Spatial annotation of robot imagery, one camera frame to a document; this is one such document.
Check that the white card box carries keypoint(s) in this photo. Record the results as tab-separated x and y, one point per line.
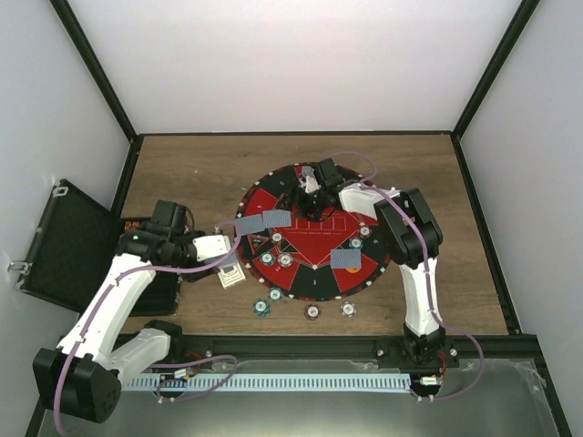
231	275

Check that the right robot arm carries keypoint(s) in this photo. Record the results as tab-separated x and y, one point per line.
410	234

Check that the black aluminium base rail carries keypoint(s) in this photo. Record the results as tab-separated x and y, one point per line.
387	351

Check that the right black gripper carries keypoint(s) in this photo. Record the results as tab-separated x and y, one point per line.
300	205

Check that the black frame post left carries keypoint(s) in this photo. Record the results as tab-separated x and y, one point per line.
77	35

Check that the black poker set case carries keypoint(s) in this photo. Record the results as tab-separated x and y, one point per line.
71	250

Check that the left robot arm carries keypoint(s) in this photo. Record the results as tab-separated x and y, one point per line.
85	373

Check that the dealt card seat five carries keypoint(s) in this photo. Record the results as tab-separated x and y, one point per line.
307	171

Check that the orange chips seat nine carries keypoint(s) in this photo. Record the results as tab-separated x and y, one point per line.
365	232

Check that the light blue slotted cable duct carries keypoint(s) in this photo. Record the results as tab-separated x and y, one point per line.
367	382

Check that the blue white poker chip stack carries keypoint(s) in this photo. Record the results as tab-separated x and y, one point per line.
348	309

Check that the round red black poker mat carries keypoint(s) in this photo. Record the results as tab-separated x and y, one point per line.
310	276

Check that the dealt card seat ten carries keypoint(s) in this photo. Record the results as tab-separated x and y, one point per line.
345	259

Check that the dealt card seat four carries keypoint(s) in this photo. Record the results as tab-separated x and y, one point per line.
250	224

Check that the orange brown poker chip stack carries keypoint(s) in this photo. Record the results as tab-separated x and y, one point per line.
312	312

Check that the black frame post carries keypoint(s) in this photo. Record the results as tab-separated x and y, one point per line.
504	48
77	35

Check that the green poker chip stack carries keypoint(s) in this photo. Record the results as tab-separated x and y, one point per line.
262	308

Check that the black frame post right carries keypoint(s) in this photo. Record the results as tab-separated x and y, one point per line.
504	48

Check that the green chip mat edge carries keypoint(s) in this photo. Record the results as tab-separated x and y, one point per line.
275	294

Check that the green chips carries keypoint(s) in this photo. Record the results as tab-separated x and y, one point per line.
267	259

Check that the green chips seat nine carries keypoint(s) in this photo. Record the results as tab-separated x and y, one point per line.
356	243

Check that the triangular all in marker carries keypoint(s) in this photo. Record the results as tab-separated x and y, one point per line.
256	242

